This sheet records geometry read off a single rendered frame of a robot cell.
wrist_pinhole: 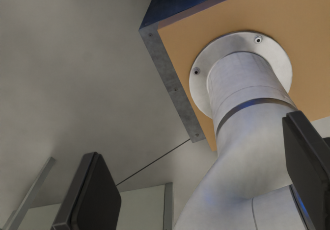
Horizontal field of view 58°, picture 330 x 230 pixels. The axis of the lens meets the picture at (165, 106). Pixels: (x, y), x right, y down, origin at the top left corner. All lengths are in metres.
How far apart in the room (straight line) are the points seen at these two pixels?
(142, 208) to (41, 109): 0.87
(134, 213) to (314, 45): 1.61
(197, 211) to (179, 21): 0.34
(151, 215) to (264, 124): 1.63
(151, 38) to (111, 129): 1.29
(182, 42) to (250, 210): 0.35
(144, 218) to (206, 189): 1.63
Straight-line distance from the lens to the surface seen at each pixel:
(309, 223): 0.25
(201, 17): 0.54
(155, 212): 1.94
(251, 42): 0.55
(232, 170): 0.33
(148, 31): 0.61
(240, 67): 0.49
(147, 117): 1.78
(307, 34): 0.59
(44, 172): 2.00
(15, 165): 2.25
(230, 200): 0.30
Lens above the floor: 1.52
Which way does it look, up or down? 61 degrees down
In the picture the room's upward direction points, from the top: 176 degrees counter-clockwise
